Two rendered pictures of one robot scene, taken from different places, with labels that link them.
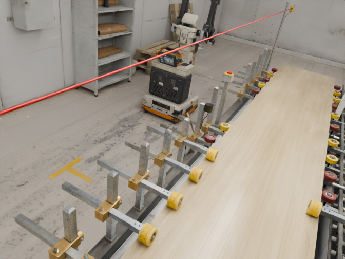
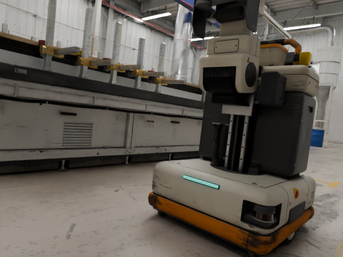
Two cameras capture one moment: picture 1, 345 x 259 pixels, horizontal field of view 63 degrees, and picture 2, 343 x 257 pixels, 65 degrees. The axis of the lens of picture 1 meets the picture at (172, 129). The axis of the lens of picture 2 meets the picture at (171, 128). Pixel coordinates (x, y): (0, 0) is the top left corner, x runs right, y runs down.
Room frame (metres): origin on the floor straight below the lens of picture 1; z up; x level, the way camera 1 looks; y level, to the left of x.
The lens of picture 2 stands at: (5.29, 0.11, 0.52)
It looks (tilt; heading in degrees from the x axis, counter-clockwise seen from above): 3 degrees down; 196
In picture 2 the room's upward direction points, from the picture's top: 6 degrees clockwise
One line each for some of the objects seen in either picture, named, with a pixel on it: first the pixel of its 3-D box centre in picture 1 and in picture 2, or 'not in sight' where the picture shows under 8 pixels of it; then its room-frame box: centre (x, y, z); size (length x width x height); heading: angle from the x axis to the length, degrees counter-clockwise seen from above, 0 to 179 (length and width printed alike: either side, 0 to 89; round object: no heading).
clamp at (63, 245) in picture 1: (66, 245); not in sight; (0.70, 0.34, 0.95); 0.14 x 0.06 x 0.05; 156
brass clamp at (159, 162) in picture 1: (163, 156); not in sight; (1.38, 0.03, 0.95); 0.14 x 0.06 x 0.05; 156
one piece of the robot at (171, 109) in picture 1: (161, 105); not in sight; (3.56, 0.21, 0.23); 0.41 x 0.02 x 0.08; 65
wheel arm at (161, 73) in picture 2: (243, 85); (146, 74); (3.21, -0.75, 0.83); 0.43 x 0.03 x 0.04; 66
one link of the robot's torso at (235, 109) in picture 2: not in sight; (243, 86); (4.04, 0.07, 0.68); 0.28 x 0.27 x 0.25; 65
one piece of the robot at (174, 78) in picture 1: (171, 76); (252, 111); (3.78, 0.12, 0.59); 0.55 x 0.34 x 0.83; 65
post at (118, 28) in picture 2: (255, 72); (115, 54); (3.45, -0.91, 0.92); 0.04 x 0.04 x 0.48; 66
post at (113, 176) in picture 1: (111, 210); not in sight; (0.95, 0.23, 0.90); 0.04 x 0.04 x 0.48; 66
